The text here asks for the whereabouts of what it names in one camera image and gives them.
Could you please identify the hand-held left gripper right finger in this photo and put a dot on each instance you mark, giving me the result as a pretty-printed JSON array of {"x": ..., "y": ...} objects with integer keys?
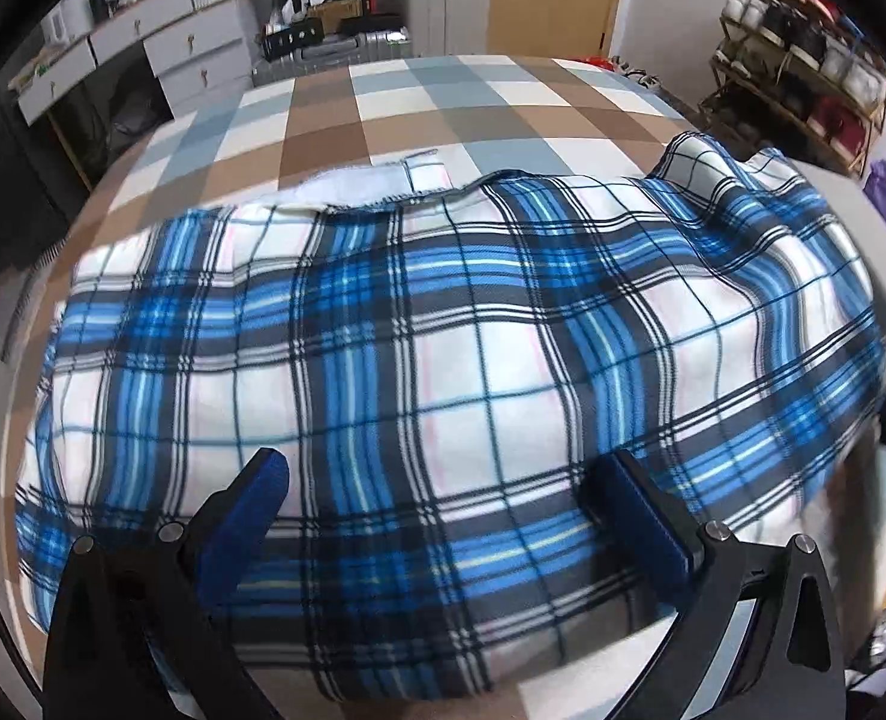
[{"x": 641, "y": 525}]

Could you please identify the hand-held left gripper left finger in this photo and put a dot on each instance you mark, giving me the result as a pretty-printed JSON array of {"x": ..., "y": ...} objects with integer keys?
[{"x": 244, "y": 525}]

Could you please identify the blue white plaid shirt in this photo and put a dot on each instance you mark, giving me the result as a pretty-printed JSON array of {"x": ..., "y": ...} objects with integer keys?
[{"x": 443, "y": 360}]

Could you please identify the checked tablecloth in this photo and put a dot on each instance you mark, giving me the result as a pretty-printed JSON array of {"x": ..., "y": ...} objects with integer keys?
[{"x": 413, "y": 112}]

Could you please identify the orange plastic bag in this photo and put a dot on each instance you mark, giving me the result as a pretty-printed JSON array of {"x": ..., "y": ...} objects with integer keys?
[{"x": 596, "y": 61}]

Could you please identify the silver hard suitcase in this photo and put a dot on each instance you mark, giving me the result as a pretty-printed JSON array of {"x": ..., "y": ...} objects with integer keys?
[{"x": 338, "y": 52}]

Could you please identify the white drawer desk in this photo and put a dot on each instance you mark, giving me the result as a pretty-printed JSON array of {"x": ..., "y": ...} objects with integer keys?
[{"x": 188, "y": 45}]

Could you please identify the black box with white marks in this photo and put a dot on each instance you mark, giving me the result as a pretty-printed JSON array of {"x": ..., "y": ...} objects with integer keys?
[{"x": 293, "y": 37}]

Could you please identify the brown cardboard box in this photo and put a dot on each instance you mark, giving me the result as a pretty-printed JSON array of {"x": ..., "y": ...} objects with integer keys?
[{"x": 338, "y": 11}]

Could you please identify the black bottle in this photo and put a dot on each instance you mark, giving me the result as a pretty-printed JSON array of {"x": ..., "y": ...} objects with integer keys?
[{"x": 97, "y": 1}]

